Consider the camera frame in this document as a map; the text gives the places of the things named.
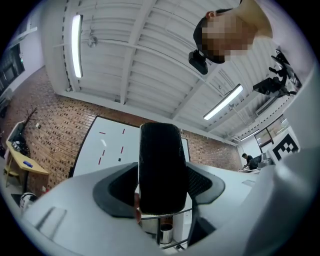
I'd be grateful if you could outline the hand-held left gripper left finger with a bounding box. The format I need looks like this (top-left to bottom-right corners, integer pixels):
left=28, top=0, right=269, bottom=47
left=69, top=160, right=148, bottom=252
left=22, top=162, right=161, bottom=255

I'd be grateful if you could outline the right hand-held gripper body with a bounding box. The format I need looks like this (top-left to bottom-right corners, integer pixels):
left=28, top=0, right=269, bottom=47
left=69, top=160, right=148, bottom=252
left=266, top=126, right=301, bottom=166

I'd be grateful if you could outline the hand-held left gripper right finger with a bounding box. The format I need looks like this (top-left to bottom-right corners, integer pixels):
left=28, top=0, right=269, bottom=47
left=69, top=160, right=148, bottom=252
left=186, top=162, right=260, bottom=248

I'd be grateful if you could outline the small black and white box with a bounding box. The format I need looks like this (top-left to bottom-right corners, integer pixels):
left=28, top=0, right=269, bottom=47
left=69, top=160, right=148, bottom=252
left=138, top=122, right=190, bottom=216

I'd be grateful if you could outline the white rolling whiteboard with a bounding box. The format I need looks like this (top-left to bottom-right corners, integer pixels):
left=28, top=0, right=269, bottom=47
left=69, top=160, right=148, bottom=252
left=67, top=115, right=193, bottom=251

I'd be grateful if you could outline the person's left hand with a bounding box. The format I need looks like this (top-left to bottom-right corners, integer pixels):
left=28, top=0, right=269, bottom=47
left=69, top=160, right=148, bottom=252
left=133, top=192, right=142, bottom=225

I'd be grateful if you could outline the dark framed window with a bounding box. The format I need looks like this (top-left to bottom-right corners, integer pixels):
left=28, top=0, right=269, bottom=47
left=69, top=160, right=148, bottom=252
left=253, top=114, right=291, bottom=148

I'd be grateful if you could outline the group of red tape strips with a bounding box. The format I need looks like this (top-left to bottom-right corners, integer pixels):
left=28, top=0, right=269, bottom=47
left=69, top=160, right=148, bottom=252
left=98, top=128, right=126, bottom=166

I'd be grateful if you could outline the steel trash can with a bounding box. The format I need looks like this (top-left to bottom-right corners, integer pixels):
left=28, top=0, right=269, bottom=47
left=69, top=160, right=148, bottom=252
left=159, top=223, right=174, bottom=245

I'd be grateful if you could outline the black mechanical rig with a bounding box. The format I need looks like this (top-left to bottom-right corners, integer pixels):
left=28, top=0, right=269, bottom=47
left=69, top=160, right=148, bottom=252
left=252, top=48, right=301, bottom=97

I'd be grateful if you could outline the long ceiling light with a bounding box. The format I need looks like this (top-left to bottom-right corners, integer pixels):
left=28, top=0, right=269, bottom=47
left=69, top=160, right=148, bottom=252
left=71, top=14, right=84, bottom=79
left=203, top=84, right=245, bottom=120

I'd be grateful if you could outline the white black round device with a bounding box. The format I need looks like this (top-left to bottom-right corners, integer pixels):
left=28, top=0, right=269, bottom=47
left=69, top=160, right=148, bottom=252
left=19, top=191, right=38, bottom=213

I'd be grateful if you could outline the cardboard box with blue label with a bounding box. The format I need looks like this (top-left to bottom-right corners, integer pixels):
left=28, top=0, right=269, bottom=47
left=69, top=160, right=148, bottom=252
left=3, top=139, right=50, bottom=188

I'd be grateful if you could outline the black bare tree decoration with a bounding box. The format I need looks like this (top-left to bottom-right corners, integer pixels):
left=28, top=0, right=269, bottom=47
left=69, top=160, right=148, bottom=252
left=23, top=106, right=38, bottom=131

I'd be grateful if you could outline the pale pink shirt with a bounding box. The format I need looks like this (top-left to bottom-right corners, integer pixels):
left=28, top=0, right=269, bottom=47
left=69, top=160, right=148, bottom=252
left=239, top=0, right=313, bottom=83

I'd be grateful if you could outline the person's head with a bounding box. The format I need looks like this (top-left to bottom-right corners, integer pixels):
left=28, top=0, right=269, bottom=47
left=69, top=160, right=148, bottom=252
left=193, top=0, right=273, bottom=65

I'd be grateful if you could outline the black door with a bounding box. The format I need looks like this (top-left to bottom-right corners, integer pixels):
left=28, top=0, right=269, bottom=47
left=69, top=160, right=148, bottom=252
left=0, top=43, right=26, bottom=88

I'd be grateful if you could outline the pile of black cables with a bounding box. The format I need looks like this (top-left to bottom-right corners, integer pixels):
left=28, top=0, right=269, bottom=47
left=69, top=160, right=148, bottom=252
left=11, top=132, right=31, bottom=158

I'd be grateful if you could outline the black head-mounted camera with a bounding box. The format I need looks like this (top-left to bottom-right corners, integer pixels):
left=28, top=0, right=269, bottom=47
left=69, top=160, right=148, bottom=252
left=188, top=49, right=210, bottom=76

